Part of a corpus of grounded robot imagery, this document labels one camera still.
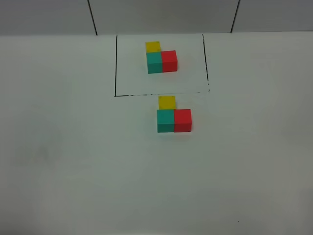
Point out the red template block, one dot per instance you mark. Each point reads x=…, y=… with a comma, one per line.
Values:
x=169, y=61

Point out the yellow template block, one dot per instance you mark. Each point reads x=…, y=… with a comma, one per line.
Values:
x=153, y=47

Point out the green template block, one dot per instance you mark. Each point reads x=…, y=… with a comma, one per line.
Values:
x=154, y=62

